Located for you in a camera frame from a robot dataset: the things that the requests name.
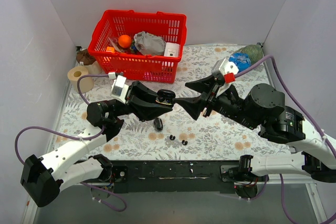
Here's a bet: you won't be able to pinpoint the glossy black earbud charging case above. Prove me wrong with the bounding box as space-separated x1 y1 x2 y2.
156 89 176 106

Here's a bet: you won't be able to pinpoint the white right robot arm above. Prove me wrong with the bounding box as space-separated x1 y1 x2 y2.
174 77 335 183

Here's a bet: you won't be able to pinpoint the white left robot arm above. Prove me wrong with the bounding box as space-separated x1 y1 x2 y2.
20 81 176 207

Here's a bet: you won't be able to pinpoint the plastic-wrapped black earbud case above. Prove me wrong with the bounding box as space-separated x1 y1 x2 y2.
153 118 163 131

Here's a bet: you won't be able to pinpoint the blue-lidded white container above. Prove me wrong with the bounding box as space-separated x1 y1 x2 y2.
229 52 251 72

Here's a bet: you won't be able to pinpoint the beige paper roll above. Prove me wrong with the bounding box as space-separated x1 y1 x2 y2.
67 66 94 93

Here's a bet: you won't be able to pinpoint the crumpled grey plastic bag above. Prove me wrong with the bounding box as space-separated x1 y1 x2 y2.
133 31 166 56

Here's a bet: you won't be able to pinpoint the white small box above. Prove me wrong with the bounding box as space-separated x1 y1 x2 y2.
163 42 180 58

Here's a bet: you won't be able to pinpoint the orange small box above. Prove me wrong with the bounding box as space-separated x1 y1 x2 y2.
106 47 115 53

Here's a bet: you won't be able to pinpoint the orange fruit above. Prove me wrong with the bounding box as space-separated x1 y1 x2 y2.
118 35 132 48

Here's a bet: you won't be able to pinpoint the clear snack packet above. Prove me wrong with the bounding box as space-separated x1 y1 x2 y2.
108 37 131 53

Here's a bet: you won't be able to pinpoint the green avocado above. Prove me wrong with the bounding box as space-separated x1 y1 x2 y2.
236 45 264 65

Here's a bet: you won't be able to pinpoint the red plastic shopping basket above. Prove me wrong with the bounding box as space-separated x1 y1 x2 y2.
88 10 187 83

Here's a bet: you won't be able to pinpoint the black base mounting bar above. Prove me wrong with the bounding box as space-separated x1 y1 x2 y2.
104 161 265 198

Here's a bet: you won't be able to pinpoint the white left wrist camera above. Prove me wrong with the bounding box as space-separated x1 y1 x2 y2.
108 72 129 104

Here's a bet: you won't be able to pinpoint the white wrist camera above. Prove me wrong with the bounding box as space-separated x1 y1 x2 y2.
211 58 239 97
108 72 129 104

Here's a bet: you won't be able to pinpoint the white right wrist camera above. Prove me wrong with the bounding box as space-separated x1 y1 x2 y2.
211 58 239 97

